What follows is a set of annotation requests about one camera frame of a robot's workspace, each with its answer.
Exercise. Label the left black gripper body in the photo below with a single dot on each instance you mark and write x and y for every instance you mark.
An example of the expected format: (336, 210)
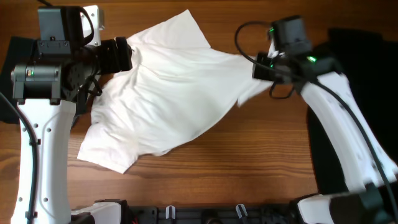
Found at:
(111, 59)

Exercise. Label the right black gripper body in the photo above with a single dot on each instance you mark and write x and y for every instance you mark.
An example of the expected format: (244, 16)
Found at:
(262, 72)

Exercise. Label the white t-shirt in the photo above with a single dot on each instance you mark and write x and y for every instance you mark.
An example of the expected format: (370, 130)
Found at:
(177, 89)

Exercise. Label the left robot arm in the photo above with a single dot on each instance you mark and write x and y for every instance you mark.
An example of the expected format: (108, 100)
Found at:
(51, 88)

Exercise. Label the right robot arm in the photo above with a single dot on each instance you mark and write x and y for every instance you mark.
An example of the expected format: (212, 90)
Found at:
(369, 173)

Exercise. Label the black folded garment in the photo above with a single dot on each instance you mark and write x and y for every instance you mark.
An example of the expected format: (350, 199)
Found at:
(19, 48)

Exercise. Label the black garment on right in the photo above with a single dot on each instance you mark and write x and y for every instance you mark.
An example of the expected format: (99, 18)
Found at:
(370, 64)

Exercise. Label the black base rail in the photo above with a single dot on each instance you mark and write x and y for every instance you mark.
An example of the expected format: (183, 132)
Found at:
(238, 214)

